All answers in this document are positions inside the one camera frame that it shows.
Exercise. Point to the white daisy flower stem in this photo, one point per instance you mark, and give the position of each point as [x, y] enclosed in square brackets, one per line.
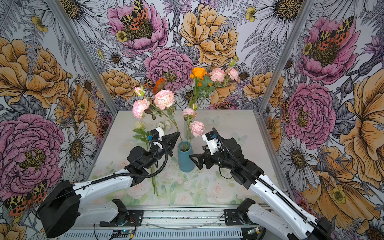
[165, 125]

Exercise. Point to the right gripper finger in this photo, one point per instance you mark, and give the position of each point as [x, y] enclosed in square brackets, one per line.
[199, 161]
[206, 152]

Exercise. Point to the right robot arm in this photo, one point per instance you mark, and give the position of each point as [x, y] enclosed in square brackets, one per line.
[274, 197]

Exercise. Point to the small pink carnation stem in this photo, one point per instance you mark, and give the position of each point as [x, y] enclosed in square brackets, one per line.
[197, 128]

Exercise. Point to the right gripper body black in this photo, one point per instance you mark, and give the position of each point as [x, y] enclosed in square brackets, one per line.
[207, 157]

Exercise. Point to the orange marigold flower stem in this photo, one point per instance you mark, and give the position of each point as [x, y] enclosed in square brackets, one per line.
[159, 85]

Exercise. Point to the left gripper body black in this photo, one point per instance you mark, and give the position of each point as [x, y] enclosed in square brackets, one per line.
[162, 144]

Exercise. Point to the clear ribbed glass vase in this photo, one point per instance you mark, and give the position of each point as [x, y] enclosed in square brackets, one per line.
[188, 134]

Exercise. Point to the large pink peony stem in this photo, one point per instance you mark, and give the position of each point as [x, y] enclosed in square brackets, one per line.
[221, 78]

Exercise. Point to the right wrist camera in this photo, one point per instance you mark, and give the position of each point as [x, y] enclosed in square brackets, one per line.
[213, 142]

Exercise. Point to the yellow orange poppy stem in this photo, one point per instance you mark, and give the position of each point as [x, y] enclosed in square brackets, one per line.
[203, 87]

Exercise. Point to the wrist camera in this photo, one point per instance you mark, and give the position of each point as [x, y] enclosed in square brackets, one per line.
[213, 142]
[155, 134]

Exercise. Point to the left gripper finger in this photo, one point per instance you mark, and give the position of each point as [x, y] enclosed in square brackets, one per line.
[170, 140]
[170, 149]

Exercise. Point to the teal ceramic vase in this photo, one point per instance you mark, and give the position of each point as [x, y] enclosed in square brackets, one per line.
[185, 149]

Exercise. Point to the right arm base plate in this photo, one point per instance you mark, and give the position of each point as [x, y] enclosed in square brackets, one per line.
[232, 217]

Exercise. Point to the cream rose stem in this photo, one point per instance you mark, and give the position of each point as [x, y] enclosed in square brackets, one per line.
[141, 133]

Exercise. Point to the aluminium front rail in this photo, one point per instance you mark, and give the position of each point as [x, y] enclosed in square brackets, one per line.
[180, 217]

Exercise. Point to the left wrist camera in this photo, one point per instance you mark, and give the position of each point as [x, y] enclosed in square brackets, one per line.
[155, 134]

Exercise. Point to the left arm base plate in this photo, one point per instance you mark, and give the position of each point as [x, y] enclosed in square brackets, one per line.
[128, 218]

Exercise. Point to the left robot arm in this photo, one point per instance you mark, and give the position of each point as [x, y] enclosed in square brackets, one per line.
[70, 204]

